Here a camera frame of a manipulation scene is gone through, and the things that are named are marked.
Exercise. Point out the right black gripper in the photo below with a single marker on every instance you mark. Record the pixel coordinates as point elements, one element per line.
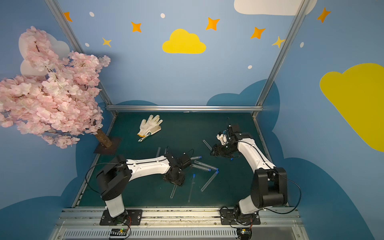
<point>219,150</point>

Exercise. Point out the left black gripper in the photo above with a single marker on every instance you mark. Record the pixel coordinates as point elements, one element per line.
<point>174,177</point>

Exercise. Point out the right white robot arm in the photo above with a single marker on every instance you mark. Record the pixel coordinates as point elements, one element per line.
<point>269,185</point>

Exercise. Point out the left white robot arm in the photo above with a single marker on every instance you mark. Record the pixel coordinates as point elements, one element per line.
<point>114,177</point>

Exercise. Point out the test tube lower vertical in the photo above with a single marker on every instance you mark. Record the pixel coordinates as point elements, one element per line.
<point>192,187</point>

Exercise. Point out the test tube middle lower diagonal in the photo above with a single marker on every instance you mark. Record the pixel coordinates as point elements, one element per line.
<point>201,168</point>

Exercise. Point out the test tube diagonal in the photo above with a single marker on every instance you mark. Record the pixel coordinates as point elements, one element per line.
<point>201,168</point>
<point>206,165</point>

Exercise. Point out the test tube middle upper diagonal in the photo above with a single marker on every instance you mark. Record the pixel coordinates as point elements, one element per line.
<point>206,165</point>

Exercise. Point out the test tube centre horizontal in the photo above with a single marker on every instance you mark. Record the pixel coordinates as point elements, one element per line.
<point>196,158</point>

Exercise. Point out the white cotton work glove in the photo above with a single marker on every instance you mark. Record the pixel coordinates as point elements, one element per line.
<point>150,126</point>

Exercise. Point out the left small circuit board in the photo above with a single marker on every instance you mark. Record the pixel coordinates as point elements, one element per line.
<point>118,234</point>

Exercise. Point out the small circuit board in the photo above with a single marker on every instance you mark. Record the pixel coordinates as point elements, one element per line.
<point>244,234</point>
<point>118,234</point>

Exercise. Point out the right small circuit board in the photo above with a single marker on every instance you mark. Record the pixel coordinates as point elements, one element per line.
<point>244,234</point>

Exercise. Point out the pink cherry blossom tree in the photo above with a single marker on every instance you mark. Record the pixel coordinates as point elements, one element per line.
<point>59,105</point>

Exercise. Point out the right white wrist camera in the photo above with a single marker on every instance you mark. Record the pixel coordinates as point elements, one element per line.
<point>223,138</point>

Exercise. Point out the aluminium frame back bar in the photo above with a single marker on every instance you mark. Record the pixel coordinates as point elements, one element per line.
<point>142,108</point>

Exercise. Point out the aluminium frame right post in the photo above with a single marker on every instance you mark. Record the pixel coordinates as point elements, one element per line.
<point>291,34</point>

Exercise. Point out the aluminium frame post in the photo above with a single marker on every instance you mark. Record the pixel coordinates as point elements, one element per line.
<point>59,15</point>
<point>291,34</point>

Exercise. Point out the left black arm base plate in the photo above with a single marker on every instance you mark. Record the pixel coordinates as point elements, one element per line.
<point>128,217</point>

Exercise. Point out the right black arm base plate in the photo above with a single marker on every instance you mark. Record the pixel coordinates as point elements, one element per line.
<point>235,217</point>

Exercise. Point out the aluminium frame left post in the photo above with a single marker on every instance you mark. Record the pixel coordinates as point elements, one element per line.
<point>59,15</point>

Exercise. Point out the aluminium mounting rail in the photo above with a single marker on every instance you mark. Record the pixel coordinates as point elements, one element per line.
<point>178,224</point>

